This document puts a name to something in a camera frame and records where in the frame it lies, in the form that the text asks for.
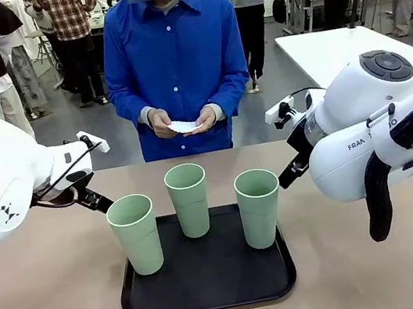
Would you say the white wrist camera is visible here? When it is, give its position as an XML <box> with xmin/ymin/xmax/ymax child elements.
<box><xmin>75</xmin><ymin>126</ymin><xmax>111</xmax><ymax>157</ymax></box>
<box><xmin>262</xmin><ymin>95</ymin><xmax>300</xmax><ymax>131</ymax></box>

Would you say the person in blue shirt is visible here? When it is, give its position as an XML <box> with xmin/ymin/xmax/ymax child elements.
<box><xmin>91</xmin><ymin>0</ymin><xmax>262</xmax><ymax>168</ymax></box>

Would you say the person's left forearm blue sleeve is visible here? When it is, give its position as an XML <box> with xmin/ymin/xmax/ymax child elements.
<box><xmin>203</xmin><ymin>67</ymin><xmax>257</xmax><ymax>123</ymax></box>

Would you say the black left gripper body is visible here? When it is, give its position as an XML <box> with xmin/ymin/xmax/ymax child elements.
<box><xmin>31</xmin><ymin>181</ymin><xmax>89</xmax><ymax>213</ymax></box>

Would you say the person's right hand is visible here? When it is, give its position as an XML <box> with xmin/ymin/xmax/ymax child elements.
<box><xmin>145</xmin><ymin>105</ymin><xmax>181</xmax><ymax>142</ymax></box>

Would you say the person in plaid shirt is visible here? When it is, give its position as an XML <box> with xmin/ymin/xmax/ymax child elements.
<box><xmin>23</xmin><ymin>0</ymin><xmax>115</xmax><ymax>115</ymax></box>

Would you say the black hanging bag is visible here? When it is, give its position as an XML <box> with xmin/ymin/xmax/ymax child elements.
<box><xmin>270</xmin><ymin>0</ymin><xmax>291</xmax><ymax>26</ymax></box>

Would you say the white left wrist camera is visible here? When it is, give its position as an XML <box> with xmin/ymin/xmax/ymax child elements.
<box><xmin>75</xmin><ymin>126</ymin><xmax>111</xmax><ymax>157</ymax></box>

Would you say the large white table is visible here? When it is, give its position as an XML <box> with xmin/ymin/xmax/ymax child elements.
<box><xmin>274</xmin><ymin>15</ymin><xmax>413</xmax><ymax>110</ymax></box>

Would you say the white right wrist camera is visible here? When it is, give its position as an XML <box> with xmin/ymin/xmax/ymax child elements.
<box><xmin>262</xmin><ymin>95</ymin><xmax>300</xmax><ymax>131</ymax></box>

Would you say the white paper doily coaster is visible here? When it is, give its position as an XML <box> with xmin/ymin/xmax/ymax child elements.
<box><xmin>166</xmin><ymin>115</ymin><xmax>207</xmax><ymax>137</ymax></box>

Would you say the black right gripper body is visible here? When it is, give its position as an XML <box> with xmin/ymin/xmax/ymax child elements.
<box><xmin>282</xmin><ymin>118</ymin><xmax>315</xmax><ymax>164</ymax></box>

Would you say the person's left hand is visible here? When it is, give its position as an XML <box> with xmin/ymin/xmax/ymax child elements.
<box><xmin>178</xmin><ymin>104</ymin><xmax>220</xmax><ymax>138</ymax></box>

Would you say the black plastic serving tray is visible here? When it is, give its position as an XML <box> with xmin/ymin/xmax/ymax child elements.
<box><xmin>107</xmin><ymin>195</ymin><xmax>302</xmax><ymax>309</ymax></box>

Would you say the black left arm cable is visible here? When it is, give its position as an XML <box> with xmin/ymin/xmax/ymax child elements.
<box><xmin>23</xmin><ymin>139</ymin><xmax>114</xmax><ymax>212</ymax></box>

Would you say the person in grey patterned trousers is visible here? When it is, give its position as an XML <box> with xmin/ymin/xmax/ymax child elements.
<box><xmin>0</xmin><ymin>0</ymin><xmax>51</xmax><ymax>125</ymax></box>

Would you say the tall pale green cup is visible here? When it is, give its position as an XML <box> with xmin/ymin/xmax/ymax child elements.
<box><xmin>103</xmin><ymin>191</ymin><xmax>167</xmax><ymax>281</ymax></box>
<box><xmin>232</xmin><ymin>166</ymin><xmax>290</xmax><ymax>253</ymax></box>
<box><xmin>161</xmin><ymin>160</ymin><xmax>217</xmax><ymax>243</ymax></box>

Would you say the person's right forearm blue sleeve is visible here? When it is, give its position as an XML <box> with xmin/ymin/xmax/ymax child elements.
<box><xmin>107</xmin><ymin>80</ymin><xmax>159</xmax><ymax>133</ymax></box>

